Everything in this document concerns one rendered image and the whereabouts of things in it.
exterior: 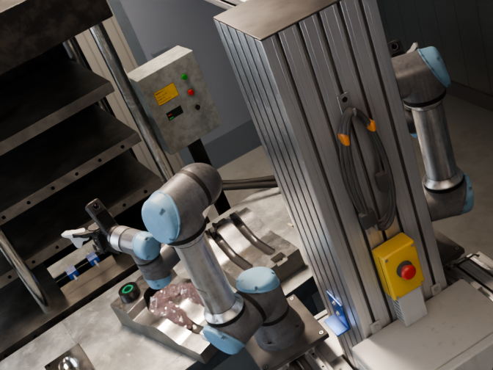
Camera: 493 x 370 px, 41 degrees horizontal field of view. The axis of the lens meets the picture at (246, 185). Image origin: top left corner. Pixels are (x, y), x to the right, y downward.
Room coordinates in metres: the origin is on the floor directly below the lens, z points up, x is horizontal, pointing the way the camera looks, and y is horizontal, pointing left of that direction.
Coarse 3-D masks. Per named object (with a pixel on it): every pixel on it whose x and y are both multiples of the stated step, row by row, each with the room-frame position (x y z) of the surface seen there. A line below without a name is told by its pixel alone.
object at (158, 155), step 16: (96, 32) 2.68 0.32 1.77; (64, 48) 3.33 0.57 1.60; (112, 48) 2.69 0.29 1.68; (80, 64) 3.32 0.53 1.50; (112, 64) 2.68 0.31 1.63; (128, 80) 2.70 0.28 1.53; (128, 96) 2.68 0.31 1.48; (144, 112) 2.69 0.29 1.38; (144, 128) 2.68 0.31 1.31; (160, 144) 2.70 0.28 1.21; (160, 160) 2.68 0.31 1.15
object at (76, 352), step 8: (64, 352) 2.03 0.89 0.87; (72, 352) 2.01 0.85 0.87; (80, 352) 1.99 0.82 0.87; (56, 360) 2.00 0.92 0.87; (64, 360) 1.99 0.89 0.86; (72, 360) 1.98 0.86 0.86; (80, 360) 1.94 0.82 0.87; (88, 360) 1.93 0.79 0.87; (48, 368) 1.98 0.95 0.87; (56, 368) 1.96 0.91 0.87; (64, 368) 1.96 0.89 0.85; (72, 368) 1.95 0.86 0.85; (80, 368) 1.91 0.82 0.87; (88, 368) 1.89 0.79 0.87
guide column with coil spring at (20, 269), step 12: (0, 228) 2.46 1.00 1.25; (0, 240) 2.44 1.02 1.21; (12, 252) 2.45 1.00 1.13; (12, 264) 2.44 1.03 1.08; (24, 264) 2.46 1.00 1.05; (24, 276) 2.44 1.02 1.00; (36, 288) 2.45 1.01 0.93; (36, 300) 2.45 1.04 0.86; (48, 300) 2.46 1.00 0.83; (48, 312) 2.44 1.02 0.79
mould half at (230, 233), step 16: (224, 224) 2.32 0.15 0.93; (256, 224) 2.27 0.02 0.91; (208, 240) 2.26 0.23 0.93; (240, 240) 2.22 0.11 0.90; (272, 240) 2.16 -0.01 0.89; (224, 256) 2.17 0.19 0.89; (256, 256) 2.10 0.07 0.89; (272, 256) 2.05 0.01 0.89; (288, 256) 2.02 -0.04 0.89; (224, 272) 2.11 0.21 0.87; (240, 272) 2.04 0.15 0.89; (288, 272) 2.01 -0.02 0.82
